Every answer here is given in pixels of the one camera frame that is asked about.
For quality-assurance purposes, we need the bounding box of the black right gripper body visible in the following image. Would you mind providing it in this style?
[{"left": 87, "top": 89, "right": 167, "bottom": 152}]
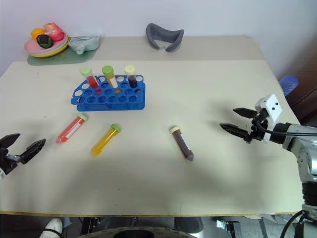
[{"left": 246, "top": 110, "right": 270, "bottom": 144}]

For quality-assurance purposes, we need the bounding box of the orange toy fruit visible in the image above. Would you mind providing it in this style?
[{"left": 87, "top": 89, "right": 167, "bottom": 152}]
[{"left": 30, "top": 27, "right": 46, "bottom": 40}]

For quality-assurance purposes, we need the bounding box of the yellow tube green cap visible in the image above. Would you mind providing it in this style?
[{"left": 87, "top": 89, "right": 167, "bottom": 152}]
[
  {"left": 102, "top": 65, "right": 119, "bottom": 89},
  {"left": 90, "top": 123, "right": 122, "bottom": 157}
]

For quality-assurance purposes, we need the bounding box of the white shoe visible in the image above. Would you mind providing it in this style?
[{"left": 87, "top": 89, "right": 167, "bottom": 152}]
[{"left": 39, "top": 217, "right": 63, "bottom": 238}]

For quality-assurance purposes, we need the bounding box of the blue test tube rack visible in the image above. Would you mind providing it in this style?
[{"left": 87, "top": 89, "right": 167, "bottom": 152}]
[{"left": 69, "top": 74, "right": 147, "bottom": 112}]

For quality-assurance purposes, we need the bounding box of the dark tube cream cap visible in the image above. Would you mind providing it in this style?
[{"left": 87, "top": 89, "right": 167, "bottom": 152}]
[
  {"left": 169, "top": 126, "right": 195, "bottom": 162},
  {"left": 124, "top": 64, "right": 139, "bottom": 89}
]

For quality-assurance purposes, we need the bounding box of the pink toy fruit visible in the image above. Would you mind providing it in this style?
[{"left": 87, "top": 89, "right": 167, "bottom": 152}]
[{"left": 43, "top": 22, "right": 65, "bottom": 42}]

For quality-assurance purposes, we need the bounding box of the pale green plastic bag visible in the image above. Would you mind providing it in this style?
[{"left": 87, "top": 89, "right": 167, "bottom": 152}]
[{"left": 67, "top": 35, "right": 103, "bottom": 56}]

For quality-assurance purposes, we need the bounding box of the green table mat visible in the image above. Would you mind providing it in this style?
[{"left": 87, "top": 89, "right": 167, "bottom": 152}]
[{"left": 26, "top": 48, "right": 98, "bottom": 66}]

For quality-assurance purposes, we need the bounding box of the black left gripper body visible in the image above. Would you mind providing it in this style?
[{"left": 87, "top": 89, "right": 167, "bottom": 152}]
[{"left": 0, "top": 147, "right": 21, "bottom": 176}]

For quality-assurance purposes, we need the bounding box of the dark brown cabinet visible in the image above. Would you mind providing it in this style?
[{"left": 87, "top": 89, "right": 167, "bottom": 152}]
[{"left": 286, "top": 74, "right": 317, "bottom": 126}]

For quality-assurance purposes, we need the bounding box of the grey fabric face pad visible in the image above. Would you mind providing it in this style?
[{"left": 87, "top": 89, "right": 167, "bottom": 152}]
[{"left": 145, "top": 23, "right": 185, "bottom": 53}]

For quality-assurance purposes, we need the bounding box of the red tube pale green cap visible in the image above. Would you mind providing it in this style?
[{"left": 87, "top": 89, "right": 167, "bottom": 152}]
[
  {"left": 55, "top": 113, "right": 89, "bottom": 145},
  {"left": 79, "top": 66, "right": 101, "bottom": 89}
]

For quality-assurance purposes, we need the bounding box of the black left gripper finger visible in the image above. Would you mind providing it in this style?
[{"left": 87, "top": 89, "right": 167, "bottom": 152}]
[
  {"left": 19, "top": 138, "right": 47, "bottom": 165},
  {"left": 0, "top": 133, "right": 21, "bottom": 150}
]

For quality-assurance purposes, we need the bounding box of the black body cable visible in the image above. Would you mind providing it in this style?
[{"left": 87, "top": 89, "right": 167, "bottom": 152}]
[{"left": 280, "top": 209, "right": 307, "bottom": 238}]

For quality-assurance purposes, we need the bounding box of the yellow plate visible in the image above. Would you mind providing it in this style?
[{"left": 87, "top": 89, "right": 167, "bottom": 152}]
[{"left": 27, "top": 39, "right": 70, "bottom": 59}]

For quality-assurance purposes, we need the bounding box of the blue ribbed stack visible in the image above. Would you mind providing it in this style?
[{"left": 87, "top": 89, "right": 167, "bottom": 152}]
[{"left": 279, "top": 75, "right": 299, "bottom": 97}]

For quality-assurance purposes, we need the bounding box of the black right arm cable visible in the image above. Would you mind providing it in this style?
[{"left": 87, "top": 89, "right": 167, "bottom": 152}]
[{"left": 256, "top": 116, "right": 317, "bottom": 136}]

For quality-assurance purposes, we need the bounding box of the black and green toy fruit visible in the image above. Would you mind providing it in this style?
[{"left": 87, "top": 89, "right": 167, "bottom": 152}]
[{"left": 36, "top": 34, "right": 53, "bottom": 49}]

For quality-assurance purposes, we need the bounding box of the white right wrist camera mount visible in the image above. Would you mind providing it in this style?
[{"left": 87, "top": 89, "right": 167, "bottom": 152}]
[{"left": 255, "top": 94, "right": 284, "bottom": 145}]

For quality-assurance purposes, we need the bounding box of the pink plate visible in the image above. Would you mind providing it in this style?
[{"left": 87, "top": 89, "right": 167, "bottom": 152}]
[{"left": 24, "top": 34, "right": 69, "bottom": 55}]

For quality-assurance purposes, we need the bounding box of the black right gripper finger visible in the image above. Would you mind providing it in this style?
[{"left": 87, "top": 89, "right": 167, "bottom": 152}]
[
  {"left": 219, "top": 122, "right": 251, "bottom": 143},
  {"left": 233, "top": 107, "right": 257, "bottom": 119}
]

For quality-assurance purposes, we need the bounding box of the silver metal bracket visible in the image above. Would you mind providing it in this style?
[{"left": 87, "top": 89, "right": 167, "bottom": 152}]
[{"left": 215, "top": 219, "right": 240, "bottom": 234}]

